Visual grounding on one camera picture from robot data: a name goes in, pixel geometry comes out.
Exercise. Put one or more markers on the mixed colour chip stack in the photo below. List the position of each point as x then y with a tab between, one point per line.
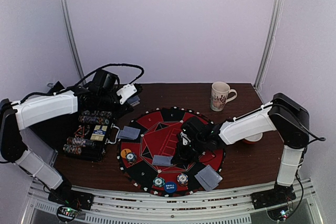
131	158

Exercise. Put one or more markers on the right aluminium frame post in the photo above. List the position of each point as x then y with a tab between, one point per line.
269	44

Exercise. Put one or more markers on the Texas Hold'em card box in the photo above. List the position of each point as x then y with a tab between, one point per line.
99	132

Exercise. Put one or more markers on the red triangle dice pack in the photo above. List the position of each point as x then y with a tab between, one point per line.
81	131

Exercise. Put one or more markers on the blue small blind button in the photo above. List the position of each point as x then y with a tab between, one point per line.
170	187

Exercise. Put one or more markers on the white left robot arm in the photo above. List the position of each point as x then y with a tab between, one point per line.
34	108

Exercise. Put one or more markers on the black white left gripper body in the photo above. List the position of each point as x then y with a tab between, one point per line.
105	103

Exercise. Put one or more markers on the green blue 50 chip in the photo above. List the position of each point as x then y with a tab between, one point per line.
159	182

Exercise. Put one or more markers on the white orange bowl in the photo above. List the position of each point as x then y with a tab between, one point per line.
253	139

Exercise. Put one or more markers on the chrome case handle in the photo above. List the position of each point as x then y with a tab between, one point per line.
114	133

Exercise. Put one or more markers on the face down card seat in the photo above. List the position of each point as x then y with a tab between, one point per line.
122	134
202	182

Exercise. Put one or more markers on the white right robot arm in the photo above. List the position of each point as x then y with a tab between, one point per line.
281	114

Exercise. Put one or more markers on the black 100 chip stack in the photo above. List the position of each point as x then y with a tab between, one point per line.
83	142

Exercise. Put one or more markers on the blue white 100 chip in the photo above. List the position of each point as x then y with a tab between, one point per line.
182	179

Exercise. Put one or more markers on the nine of diamonds card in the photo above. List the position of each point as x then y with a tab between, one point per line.
159	160

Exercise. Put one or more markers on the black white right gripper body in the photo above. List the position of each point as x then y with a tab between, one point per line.
182	150

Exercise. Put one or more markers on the top multicolour chip row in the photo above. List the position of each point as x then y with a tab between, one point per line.
95	117

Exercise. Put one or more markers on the black poker chip case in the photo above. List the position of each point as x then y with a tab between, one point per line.
54	132

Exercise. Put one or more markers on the blue backed card deck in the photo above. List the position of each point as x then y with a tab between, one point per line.
133	101

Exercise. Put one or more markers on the orange big blind button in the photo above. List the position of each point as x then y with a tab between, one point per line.
124	152

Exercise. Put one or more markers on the cream patterned ceramic mug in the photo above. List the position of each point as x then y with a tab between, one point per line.
221	93

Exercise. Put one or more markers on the round red black poker mat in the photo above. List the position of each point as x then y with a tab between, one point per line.
157	135

